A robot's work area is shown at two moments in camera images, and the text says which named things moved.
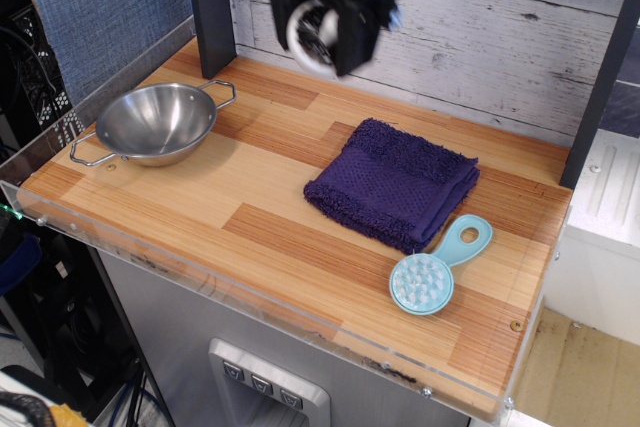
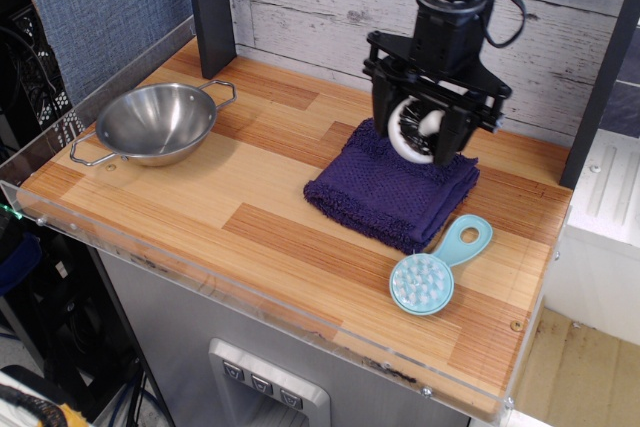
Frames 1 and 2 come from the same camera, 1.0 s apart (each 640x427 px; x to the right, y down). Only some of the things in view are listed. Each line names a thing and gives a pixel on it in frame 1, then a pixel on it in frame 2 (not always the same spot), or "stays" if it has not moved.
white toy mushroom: x=329 y=28 -> x=413 y=129
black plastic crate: x=36 y=111 stays
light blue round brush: x=422 y=284 stays
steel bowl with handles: x=151 y=125 stays
